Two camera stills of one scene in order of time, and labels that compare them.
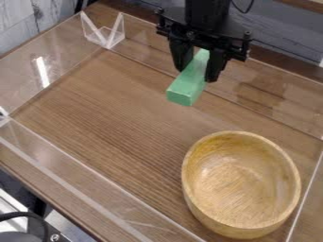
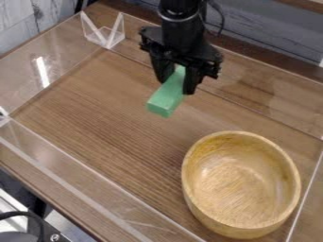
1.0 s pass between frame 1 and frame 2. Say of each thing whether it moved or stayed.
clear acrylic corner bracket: stayed
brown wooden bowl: stayed
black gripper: moved
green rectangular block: moved
